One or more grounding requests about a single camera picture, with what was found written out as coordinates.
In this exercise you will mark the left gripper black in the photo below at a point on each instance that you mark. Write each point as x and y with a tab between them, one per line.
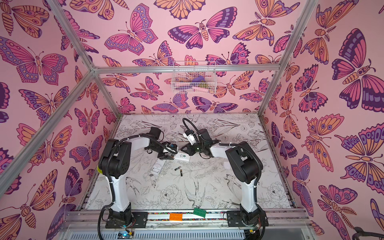
164	156

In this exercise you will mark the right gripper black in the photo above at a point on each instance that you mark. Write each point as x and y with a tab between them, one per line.
195	149

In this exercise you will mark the white remote control with batteries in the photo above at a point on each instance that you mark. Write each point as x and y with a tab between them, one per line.
157	167

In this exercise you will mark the white battery cover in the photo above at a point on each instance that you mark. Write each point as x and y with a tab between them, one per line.
227	165

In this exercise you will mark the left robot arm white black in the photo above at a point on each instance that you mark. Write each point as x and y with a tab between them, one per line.
114	165

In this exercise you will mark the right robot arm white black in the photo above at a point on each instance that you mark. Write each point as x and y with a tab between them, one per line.
245	164

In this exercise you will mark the purple object in basket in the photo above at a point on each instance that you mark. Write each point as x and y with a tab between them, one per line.
199	79

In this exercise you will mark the green circuit board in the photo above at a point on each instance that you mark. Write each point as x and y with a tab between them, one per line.
124	235

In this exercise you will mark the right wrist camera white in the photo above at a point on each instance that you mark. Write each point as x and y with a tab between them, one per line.
191	137

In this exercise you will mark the green lego brick on rail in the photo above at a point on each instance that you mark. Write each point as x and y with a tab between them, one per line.
200	212

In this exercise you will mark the orange lego brick on rail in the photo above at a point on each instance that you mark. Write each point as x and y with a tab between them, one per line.
175	217

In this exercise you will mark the white wire basket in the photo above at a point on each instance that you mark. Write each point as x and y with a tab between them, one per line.
194	77

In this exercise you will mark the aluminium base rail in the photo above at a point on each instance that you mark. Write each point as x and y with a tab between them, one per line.
281	224

